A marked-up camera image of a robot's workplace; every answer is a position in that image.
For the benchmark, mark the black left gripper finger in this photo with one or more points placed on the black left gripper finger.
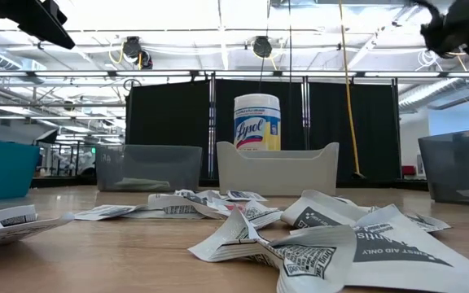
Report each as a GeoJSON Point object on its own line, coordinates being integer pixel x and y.
{"type": "Point", "coordinates": [27, 20]}
{"type": "Point", "coordinates": [53, 12]}

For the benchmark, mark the green striped bandage wrapper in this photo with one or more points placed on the green striped bandage wrapper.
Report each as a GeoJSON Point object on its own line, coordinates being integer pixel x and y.
{"type": "Point", "coordinates": [141, 184]}

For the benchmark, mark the white packet black triangle print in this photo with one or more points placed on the white packet black triangle print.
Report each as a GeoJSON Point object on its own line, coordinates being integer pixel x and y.
{"type": "Point", "coordinates": [312, 217]}
{"type": "Point", "coordinates": [401, 248]}

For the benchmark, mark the dark grey plastic bin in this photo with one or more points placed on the dark grey plastic bin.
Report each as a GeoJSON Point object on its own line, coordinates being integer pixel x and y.
{"type": "Point", "coordinates": [149, 163]}
{"type": "Point", "coordinates": [458, 163]}

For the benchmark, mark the small hanging ceiling device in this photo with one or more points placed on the small hanging ceiling device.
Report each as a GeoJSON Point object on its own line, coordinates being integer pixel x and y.
{"type": "Point", "coordinates": [146, 60]}

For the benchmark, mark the black angled monitor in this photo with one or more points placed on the black angled monitor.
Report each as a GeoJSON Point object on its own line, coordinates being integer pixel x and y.
{"type": "Point", "coordinates": [47, 136]}

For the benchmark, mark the red floor object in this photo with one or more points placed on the red floor object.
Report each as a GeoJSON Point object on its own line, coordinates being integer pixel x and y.
{"type": "Point", "coordinates": [408, 170]}

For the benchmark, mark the teal plastic bin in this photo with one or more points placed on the teal plastic bin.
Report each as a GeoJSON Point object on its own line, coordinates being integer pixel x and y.
{"type": "Point", "coordinates": [4, 169]}

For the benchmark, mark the background robot station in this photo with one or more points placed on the background robot station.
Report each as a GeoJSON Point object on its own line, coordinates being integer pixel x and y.
{"type": "Point", "coordinates": [75, 163]}

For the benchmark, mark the black curtain backdrop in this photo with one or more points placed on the black curtain backdrop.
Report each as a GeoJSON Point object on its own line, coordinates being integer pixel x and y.
{"type": "Point", "coordinates": [169, 122]}

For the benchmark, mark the silver backdrop pole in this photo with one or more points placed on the silver backdrop pole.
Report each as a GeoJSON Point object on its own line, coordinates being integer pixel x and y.
{"type": "Point", "coordinates": [211, 122]}
{"type": "Point", "coordinates": [305, 114]}

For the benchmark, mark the light grey plastic bin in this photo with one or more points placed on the light grey plastic bin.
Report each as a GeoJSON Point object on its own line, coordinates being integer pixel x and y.
{"type": "Point", "coordinates": [279, 171]}

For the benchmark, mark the Lysol wipes canister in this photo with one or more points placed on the Lysol wipes canister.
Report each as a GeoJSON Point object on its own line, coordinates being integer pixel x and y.
{"type": "Point", "coordinates": [257, 122]}

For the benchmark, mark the white drug facts packet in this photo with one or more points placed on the white drug facts packet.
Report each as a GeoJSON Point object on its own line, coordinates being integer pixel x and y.
{"type": "Point", "coordinates": [299, 260]}

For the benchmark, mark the black aluminium table frame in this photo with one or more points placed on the black aluminium table frame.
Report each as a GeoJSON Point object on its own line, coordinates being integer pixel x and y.
{"type": "Point", "coordinates": [63, 182]}

